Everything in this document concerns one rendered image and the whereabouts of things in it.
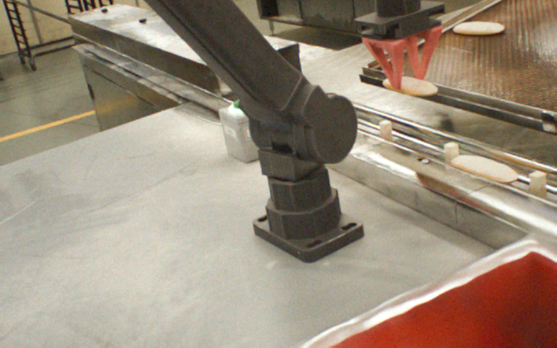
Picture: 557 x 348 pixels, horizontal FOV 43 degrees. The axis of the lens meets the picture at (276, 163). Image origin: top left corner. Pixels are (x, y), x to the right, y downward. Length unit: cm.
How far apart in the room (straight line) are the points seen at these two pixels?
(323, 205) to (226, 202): 21
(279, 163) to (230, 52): 16
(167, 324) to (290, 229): 18
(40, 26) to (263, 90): 720
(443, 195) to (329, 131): 15
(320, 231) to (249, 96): 18
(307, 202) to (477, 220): 18
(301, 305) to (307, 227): 11
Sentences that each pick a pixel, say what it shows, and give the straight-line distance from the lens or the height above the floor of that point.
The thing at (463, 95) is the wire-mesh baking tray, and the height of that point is 89.
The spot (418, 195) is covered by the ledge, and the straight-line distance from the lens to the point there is 85.
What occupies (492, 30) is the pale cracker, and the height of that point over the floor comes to 93.
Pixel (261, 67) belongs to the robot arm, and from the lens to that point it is 72.
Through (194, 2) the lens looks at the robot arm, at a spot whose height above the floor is 112.
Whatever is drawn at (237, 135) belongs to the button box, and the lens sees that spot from 108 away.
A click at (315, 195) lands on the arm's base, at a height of 88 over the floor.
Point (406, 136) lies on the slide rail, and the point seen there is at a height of 85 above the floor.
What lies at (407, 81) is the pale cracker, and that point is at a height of 94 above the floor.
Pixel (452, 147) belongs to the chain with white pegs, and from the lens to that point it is 91.
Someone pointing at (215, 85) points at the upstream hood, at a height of 88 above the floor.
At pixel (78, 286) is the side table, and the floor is 82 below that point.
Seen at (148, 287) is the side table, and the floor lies 82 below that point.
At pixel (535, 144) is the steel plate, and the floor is 82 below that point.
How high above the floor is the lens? 121
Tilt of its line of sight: 21 degrees down
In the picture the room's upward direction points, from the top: 11 degrees counter-clockwise
